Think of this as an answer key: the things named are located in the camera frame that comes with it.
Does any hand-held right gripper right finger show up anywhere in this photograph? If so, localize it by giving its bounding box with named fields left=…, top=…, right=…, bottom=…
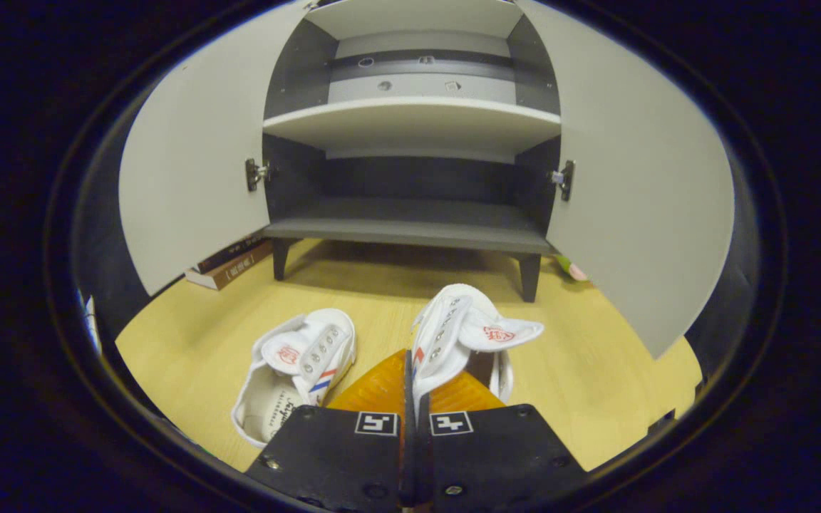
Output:
left=410, top=369, right=589, bottom=512

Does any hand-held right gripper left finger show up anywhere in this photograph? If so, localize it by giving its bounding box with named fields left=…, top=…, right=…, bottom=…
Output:
left=243, top=348, right=411, bottom=513

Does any white canvas shoe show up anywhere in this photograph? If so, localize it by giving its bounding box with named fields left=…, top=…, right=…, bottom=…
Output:
left=410, top=284, right=545, bottom=421
left=231, top=308, right=358, bottom=448

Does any white cabinet door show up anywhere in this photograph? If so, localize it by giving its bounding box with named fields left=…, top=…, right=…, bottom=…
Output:
left=118, top=0, right=311, bottom=296
left=517, top=0, right=735, bottom=359

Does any pink starfish plush toy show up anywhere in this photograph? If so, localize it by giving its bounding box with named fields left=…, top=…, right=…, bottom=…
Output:
left=555, top=254, right=591, bottom=284

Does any brown book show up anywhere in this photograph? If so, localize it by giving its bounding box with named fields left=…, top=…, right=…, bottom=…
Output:
left=184, top=241, right=274, bottom=291

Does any dark spine book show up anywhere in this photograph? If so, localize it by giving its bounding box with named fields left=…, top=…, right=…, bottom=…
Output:
left=195, top=232, right=267, bottom=275

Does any black backdrop cloth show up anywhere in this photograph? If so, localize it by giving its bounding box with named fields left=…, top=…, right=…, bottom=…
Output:
left=72, top=142, right=764, bottom=400

